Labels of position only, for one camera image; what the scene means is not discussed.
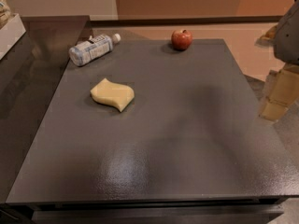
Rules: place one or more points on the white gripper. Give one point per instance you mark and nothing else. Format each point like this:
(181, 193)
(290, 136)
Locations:
(288, 36)

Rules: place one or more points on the red apple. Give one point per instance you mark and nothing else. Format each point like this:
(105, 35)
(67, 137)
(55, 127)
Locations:
(181, 39)

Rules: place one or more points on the yellow sponge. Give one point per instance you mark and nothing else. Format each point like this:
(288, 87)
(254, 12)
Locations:
(112, 94)

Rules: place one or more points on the clear plastic water bottle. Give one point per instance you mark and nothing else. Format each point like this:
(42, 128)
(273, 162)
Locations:
(93, 48)

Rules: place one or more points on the white box at left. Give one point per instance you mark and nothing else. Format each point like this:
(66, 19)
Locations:
(10, 34)

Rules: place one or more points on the packaged item on box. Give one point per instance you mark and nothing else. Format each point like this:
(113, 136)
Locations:
(5, 13)

